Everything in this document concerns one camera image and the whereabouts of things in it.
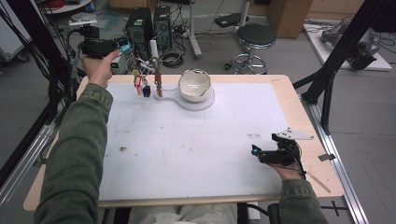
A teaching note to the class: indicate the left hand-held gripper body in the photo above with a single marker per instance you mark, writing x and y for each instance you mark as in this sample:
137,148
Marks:
95,46

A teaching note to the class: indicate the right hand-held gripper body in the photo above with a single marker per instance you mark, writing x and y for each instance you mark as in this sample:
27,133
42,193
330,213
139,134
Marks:
280,157

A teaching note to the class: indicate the white stand with pole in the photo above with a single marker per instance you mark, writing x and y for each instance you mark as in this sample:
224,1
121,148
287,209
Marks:
193,104

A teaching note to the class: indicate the person's right hand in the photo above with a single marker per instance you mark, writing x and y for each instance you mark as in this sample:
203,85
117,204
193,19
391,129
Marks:
289,171

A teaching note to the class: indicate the person's left hand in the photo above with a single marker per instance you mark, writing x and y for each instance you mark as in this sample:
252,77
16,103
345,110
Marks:
98,70

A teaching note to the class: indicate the white power supply unit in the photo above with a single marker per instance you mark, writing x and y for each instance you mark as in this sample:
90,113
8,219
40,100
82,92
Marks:
115,66

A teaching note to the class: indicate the large black computer tower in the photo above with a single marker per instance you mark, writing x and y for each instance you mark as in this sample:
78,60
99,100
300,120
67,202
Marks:
138,25

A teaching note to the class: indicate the clear plastic bag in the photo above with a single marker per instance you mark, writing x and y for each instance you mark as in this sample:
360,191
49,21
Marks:
107,20

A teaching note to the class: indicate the slim black computer tower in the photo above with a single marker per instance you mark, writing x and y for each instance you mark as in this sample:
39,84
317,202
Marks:
162,25

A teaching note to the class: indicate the thin wooden stick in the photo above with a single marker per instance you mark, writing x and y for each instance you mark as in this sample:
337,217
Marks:
319,182

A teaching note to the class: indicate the grey tape piece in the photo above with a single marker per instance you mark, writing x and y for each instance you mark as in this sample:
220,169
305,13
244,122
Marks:
327,157

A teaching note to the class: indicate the round white table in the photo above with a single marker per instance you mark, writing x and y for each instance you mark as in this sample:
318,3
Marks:
67,6

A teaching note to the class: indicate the white table mat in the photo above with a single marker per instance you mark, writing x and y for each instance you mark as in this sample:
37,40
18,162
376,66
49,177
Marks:
186,155

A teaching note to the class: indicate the white metal desk leg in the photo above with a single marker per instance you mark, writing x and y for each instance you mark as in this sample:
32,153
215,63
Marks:
193,31
244,12

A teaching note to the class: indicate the black tape cross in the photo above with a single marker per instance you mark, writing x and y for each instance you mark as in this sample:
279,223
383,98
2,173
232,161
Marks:
334,207

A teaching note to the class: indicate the white chipped bowl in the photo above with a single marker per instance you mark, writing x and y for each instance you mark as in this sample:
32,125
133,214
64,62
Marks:
194,85

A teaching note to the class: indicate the person's legs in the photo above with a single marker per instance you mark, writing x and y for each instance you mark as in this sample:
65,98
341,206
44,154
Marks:
186,214

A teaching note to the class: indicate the flat black device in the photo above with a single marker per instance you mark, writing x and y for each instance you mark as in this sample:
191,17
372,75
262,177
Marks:
229,20

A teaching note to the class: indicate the black round stool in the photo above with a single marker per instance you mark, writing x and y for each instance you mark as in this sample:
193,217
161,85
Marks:
256,35

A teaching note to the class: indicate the brown cardboard box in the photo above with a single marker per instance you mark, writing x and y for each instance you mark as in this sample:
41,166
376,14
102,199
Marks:
288,17

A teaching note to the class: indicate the white floor board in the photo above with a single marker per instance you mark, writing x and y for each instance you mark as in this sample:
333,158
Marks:
381,63

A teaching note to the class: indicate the aluminium rail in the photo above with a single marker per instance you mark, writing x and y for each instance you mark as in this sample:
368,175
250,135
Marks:
339,174
15,183

